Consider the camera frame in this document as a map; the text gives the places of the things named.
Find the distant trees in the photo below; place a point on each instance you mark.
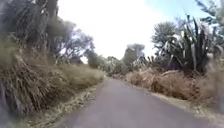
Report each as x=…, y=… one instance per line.
x=128, y=58

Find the grey asphalt path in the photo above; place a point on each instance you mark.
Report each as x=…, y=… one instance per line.
x=130, y=106

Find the dry tall grass bushes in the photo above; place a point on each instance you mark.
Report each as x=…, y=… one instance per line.
x=173, y=83
x=40, y=80

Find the dry grass verge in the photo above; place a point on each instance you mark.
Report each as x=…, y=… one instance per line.
x=196, y=108
x=63, y=108

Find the row of dark trees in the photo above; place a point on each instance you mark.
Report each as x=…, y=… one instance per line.
x=46, y=33

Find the row of trees and flax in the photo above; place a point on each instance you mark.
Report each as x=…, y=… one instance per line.
x=190, y=46

